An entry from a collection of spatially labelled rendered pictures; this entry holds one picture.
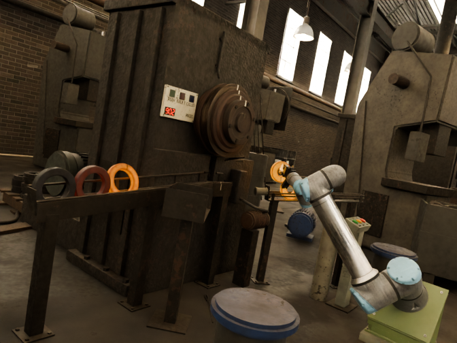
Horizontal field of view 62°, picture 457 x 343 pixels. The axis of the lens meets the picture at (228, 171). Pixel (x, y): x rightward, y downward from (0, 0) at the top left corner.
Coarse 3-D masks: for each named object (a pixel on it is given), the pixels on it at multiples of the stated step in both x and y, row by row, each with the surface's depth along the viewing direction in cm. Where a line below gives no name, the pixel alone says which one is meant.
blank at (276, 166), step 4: (276, 164) 274; (280, 164) 275; (272, 168) 274; (276, 168) 274; (272, 172) 273; (276, 172) 274; (272, 176) 274; (276, 176) 275; (280, 176) 276; (276, 180) 275; (280, 180) 276
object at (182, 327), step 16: (176, 192) 179; (192, 192) 205; (208, 192) 204; (176, 208) 179; (192, 208) 179; (208, 208) 205; (192, 224) 197; (176, 256) 194; (176, 272) 194; (176, 288) 195; (176, 304) 196; (160, 320) 198; (176, 320) 201
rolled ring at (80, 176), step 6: (84, 168) 175; (90, 168) 175; (96, 168) 177; (102, 168) 180; (78, 174) 173; (84, 174) 173; (102, 174) 181; (108, 174) 183; (78, 180) 171; (102, 180) 184; (108, 180) 184; (78, 186) 172; (102, 186) 184; (108, 186) 185; (78, 192) 172; (102, 192) 183; (108, 192) 185
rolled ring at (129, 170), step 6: (114, 168) 190; (120, 168) 193; (126, 168) 196; (132, 168) 199; (114, 174) 190; (132, 174) 198; (132, 180) 199; (138, 180) 200; (114, 186) 189; (132, 186) 198; (138, 186) 200
